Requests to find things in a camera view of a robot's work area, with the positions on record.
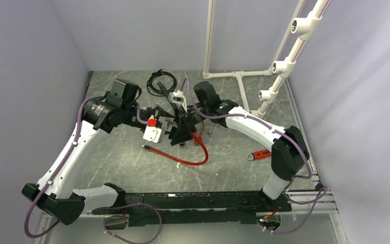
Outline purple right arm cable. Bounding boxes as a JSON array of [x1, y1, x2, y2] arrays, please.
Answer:
[[180, 75, 329, 235]]

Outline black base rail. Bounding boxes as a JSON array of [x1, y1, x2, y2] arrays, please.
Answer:
[[92, 191, 291, 227]]

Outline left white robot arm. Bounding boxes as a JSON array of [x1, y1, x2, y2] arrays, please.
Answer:
[[22, 79, 174, 225]]

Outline small silver keys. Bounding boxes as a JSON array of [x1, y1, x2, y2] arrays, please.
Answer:
[[166, 118, 174, 132]]

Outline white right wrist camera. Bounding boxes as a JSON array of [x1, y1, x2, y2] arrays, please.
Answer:
[[168, 90, 187, 112]]

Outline white pvc pipe frame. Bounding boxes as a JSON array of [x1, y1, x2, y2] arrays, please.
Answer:
[[202, 0, 331, 118]]

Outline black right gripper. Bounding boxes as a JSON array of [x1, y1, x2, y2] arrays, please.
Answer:
[[168, 103, 209, 146]]

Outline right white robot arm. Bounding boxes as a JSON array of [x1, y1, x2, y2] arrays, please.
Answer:
[[166, 81, 312, 211]]

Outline coiled black cable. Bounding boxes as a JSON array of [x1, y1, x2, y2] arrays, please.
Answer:
[[147, 69, 178, 97]]

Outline red cable bike lock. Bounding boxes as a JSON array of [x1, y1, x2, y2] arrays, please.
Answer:
[[141, 122, 209, 166]]

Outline red handled wrench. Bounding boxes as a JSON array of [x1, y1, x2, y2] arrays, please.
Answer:
[[246, 149, 272, 161]]

